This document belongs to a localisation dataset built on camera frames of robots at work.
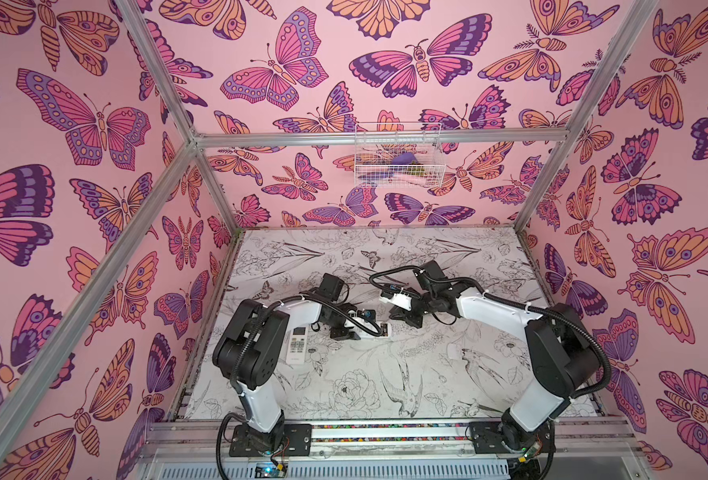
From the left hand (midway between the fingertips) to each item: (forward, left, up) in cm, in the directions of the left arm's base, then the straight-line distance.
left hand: (358, 321), depth 94 cm
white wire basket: (+43, -13, +32) cm, 55 cm away
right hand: (+1, -11, +7) cm, 13 cm away
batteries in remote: (-2, -8, 0) cm, 8 cm away
